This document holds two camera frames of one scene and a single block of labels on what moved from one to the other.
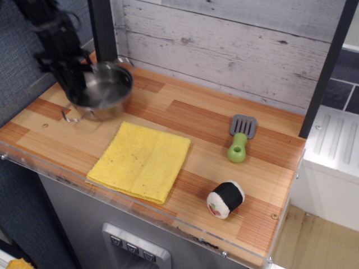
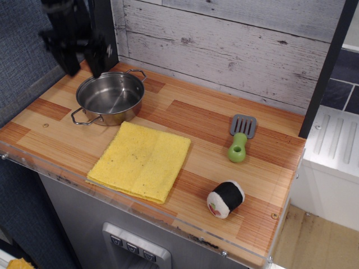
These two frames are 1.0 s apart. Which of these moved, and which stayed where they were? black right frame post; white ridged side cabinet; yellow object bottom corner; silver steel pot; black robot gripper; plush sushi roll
Moved: black robot gripper; silver steel pot
Stayed: black right frame post; plush sushi roll; yellow object bottom corner; white ridged side cabinet
